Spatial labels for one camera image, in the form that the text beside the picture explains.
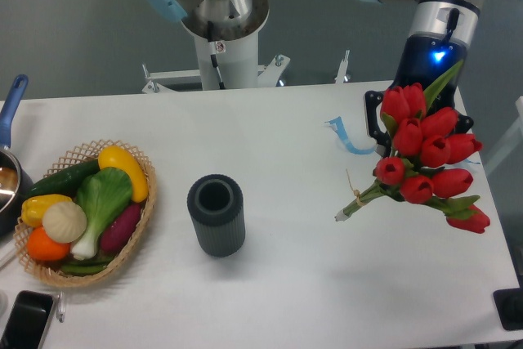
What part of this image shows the cream steamed bun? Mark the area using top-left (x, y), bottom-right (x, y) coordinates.
top-left (42, 201), bottom-right (87, 244)

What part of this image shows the green bok choy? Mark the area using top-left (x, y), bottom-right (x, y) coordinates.
top-left (71, 168), bottom-right (132, 261)

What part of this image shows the orange fruit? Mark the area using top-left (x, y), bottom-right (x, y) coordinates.
top-left (27, 226), bottom-right (70, 262)

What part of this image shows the black device at edge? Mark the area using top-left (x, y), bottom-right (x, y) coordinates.
top-left (493, 288), bottom-right (522, 331)

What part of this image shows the green cucumber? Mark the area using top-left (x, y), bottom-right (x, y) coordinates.
top-left (26, 160), bottom-right (100, 198)

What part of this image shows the purple sweet potato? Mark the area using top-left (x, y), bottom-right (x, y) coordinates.
top-left (100, 204), bottom-right (141, 254)

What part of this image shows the small clear clip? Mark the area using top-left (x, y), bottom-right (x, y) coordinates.
top-left (56, 291), bottom-right (65, 323)

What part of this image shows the green pea pod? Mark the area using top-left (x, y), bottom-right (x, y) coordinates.
top-left (60, 258), bottom-right (112, 276)

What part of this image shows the black smartphone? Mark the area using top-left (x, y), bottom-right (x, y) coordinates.
top-left (1, 290), bottom-right (56, 349)

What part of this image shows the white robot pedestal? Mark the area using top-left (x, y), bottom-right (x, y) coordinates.
top-left (141, 0), bottom-right (352, 95)

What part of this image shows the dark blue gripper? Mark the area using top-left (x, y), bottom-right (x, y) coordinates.
top-left (364, 35), bottom-right (474, 155)

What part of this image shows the blue handled saucepan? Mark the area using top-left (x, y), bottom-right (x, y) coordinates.
top-left (1, 74), bottom-right (33, 236)

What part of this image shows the dark grey ribbed vase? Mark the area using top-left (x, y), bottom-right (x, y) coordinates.
top-left (187, 174), bottom-right (246, 257)

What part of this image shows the woven wicker basket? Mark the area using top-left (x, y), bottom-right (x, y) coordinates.
top-left (13, 140), bottom-right (157, 288)

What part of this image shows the light blue ribbon strip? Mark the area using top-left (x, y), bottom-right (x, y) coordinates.
top-left (324, 115), bottom-right (480, 166)

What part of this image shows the yellow bell pepper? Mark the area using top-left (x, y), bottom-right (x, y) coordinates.
top-left (20, 194), bottom-right (73, 228)

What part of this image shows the red tulip bouquet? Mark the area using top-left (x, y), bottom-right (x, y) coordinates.
top-left (335, 62), bottom-right (490, 234)

